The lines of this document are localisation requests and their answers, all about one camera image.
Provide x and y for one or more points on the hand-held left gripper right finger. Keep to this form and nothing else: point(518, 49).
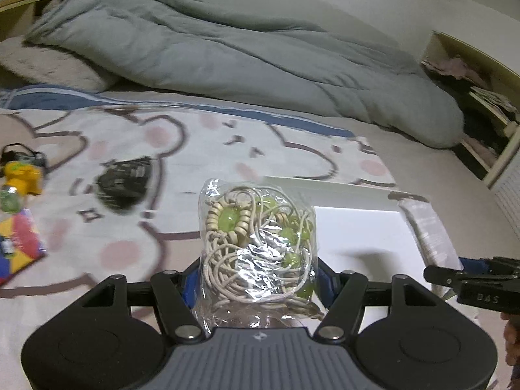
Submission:
point(326, 288)

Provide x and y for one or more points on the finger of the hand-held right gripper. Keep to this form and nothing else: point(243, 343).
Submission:
point(443, 277)
point(473, 267)

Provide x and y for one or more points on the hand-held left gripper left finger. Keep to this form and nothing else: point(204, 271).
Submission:
point(190, 290)

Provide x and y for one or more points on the white box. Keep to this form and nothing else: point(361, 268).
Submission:
point(365, 231)

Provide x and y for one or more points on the person's right hand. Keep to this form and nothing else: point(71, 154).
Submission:
point(512, 341)

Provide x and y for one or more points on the clear plastic packet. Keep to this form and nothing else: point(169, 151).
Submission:
point(432, 231)

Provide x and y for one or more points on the wooden shelf unit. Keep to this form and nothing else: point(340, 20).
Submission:
point(503, 158)

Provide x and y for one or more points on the dark pouch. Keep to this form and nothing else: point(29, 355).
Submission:
point(122, 183)

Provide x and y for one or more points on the printed blanket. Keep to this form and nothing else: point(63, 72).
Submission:
point(183, 150)

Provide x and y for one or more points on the stack of papers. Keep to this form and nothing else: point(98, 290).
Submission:
point(495, 99)

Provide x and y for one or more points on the colourful flat packet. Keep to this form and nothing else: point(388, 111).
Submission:
point(18, 248)

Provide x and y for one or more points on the pink clothing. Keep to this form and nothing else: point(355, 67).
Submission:
point(459, 69)

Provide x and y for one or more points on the yellow toy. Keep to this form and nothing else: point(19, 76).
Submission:
point(25, 176)

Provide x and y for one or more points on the green clear packet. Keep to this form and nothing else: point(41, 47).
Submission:
point(10, 200)

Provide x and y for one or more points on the grey duvet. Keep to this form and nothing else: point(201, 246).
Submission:
point(227, 53)

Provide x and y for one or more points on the beige fluffy pillow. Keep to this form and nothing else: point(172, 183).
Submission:
point(48, 67)

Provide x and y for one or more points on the wooden bedside shelf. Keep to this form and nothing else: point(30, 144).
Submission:
point(18, 16)

